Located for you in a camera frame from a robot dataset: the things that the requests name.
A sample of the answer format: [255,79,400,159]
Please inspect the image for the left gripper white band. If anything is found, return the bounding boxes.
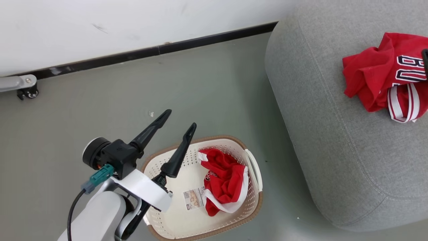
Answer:
[110,109,197,212]

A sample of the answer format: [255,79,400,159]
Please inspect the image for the red basketball jersey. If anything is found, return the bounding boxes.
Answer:
[342,32,428,124]

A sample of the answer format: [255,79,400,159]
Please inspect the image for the red shorts with white trim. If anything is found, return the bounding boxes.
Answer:
[197,148,250,217]

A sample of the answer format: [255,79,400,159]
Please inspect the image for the grey fabric sofa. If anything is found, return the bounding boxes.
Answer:
[265,0,428,232]

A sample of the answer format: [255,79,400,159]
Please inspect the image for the paper label sticker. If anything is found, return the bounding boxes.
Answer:
[183,186,205,211]

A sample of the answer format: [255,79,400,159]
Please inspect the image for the white perforated laundry basket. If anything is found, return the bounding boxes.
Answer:
[140,135,263,241]

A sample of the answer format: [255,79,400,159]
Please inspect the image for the black baseboard strip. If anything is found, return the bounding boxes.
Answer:
[13,22,279,80]

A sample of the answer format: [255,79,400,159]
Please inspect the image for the black caster wheel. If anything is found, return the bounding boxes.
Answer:
[17,85,39,100]

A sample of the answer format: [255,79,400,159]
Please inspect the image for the teal cable connector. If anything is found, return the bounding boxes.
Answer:
[81,164,115,195]

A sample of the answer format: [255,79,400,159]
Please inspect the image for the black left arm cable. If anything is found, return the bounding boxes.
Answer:
[67,188,86,241]

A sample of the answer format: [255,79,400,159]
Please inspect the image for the grey metal frame leg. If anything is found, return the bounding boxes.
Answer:
[0,74,37,93]

